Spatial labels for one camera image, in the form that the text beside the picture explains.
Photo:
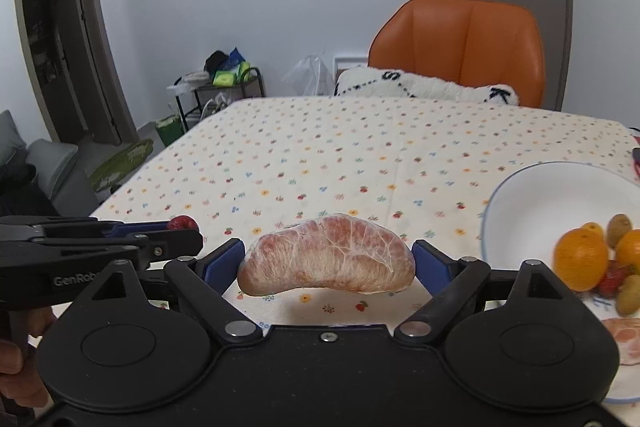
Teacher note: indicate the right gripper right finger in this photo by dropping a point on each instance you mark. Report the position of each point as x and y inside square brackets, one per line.
[453, 286]

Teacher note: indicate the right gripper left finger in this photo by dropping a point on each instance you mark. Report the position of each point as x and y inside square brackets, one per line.
[200, 284]

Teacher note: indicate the red fruit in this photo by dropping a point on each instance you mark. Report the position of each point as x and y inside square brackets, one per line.
[182, 222]
[611, 281]

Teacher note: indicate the large peeled pomelo segment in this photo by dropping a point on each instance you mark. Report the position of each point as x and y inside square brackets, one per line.
[338, 252]

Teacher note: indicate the large orange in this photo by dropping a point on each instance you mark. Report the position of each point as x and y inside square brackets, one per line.
[580, 259]
[627, 250]

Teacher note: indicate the small orange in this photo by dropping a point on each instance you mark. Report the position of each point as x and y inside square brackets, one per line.
[594, 228]

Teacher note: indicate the brown kiwi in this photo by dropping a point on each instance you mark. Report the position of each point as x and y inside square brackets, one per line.
[617, 228]
[628, 296]

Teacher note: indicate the small peeled pomelo segment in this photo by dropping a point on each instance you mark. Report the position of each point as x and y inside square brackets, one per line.
[626, 333]

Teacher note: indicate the left hand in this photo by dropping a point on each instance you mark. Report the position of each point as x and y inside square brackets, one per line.
[20, 380]

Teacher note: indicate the grey sofa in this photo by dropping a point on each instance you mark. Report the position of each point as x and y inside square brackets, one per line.
[43, 178]

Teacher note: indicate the white blue-rimmed plate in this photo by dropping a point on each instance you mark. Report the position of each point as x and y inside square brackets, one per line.
[531, 209]

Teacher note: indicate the floral tablecloth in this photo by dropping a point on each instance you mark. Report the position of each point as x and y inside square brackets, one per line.
[420, 168]

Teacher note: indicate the green paper bag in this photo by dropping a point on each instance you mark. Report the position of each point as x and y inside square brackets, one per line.
[169, 129]

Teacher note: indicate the black metal shelf rack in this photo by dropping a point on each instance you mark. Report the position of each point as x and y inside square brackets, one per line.
[197, 96]

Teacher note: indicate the white fluffy cushion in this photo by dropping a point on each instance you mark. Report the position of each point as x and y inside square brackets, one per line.
[369, 82]

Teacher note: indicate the clear plastic bag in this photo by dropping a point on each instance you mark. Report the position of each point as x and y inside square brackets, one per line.
[310, 77]

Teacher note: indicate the orange leather chair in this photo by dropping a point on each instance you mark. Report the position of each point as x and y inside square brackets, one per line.
[469, 42]

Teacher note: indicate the dark open doorway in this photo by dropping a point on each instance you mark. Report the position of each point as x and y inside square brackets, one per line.
[72, 72]

